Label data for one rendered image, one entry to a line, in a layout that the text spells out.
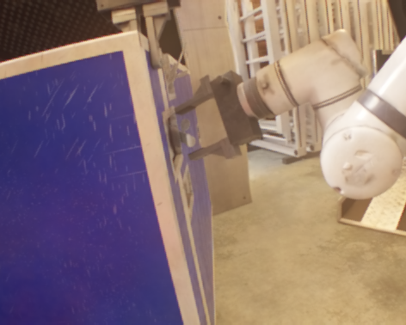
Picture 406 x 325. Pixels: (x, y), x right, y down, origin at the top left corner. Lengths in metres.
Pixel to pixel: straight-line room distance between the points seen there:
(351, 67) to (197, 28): 1.47
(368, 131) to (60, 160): 0.42
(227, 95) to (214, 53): 1.35
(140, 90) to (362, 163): 0.29
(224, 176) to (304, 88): 1.51
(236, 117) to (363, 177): 0.26
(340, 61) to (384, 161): 0.19
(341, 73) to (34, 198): 0.52
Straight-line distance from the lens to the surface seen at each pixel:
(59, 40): 1.57
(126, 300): 0.56
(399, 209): 1.88
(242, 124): 0.51
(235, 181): 1.99
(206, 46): 1.86
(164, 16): 0.50
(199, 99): 0.58
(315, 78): 0.47
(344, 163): 0.33
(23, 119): 0.49
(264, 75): 0.50
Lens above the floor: 0.87
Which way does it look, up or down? 15 degrees down
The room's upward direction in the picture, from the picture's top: 9 degrees counter-clockwise
